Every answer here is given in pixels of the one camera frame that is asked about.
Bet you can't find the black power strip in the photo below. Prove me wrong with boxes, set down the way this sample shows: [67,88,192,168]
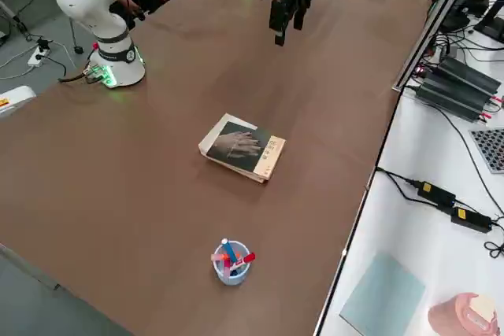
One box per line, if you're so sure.
[416,180,494,235]

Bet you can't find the dark book with hand cover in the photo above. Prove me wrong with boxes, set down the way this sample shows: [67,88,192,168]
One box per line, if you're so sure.
[205,120,287,185]

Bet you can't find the blue marker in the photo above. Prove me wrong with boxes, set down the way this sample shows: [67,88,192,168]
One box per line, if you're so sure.
[220,238,243,264]

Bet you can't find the red marker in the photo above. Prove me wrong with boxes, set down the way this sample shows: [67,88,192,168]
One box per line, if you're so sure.
[230,252,257,270]

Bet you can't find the aluminium frame post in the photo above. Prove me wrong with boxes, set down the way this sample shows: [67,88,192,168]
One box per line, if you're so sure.
[391,0,474,94]

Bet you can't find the green and white book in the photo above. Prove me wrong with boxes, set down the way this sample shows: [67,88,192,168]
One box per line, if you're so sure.
[198,113,273,185]

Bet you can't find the checkered calibration board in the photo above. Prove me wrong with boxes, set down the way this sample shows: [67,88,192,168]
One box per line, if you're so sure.
[468,127,504,175]

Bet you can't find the usb hub with cables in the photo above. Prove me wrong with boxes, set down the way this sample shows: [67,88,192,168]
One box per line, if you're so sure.
[412,61,439,78]

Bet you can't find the white power strip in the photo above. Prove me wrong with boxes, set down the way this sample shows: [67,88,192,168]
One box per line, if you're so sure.
[27,46,52,68]

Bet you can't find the black power adapter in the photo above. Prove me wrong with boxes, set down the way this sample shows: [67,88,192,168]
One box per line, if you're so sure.
[414,73,496,123]
[435,56,504,96]

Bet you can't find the white control box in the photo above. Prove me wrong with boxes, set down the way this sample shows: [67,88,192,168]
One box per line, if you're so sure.
[0,84,38,119]

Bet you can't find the pale green pad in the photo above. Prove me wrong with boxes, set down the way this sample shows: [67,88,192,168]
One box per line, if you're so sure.
[339,252,428,336]

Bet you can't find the clear plastic pen cup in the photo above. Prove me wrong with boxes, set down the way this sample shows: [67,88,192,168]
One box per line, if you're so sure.
[212,239,251,287]

